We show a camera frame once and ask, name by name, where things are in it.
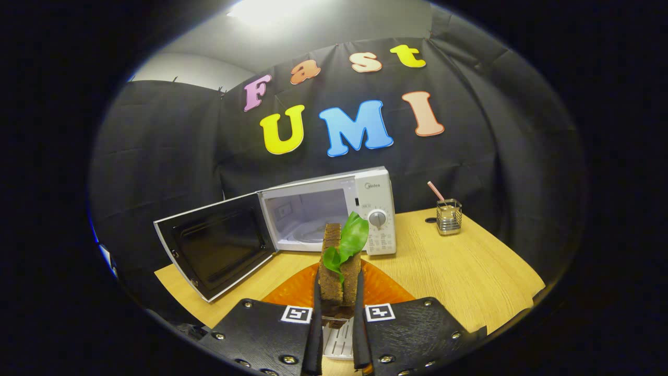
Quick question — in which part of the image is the glass microwave turntable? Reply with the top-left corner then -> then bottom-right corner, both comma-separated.
292,219 -> 345,244

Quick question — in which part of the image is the ceiling light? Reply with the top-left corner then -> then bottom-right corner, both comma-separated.
227,0 -> 319,27

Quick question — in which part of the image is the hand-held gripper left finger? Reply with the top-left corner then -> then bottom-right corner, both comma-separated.
198,263 -> 324,376

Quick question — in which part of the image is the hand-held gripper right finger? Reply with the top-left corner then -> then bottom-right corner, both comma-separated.
352,260 -> 487,376

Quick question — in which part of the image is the metal wire utensil holder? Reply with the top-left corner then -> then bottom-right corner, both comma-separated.
436,198 -> 463,236

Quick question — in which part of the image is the white plate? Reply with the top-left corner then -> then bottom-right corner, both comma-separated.
322,316 -> 355,361

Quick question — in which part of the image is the white microwave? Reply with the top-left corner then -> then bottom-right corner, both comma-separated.
153,166 -> 397,303

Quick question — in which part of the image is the brown bread lettuce sandwich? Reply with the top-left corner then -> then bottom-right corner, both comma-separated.
317,211 -> 370,319

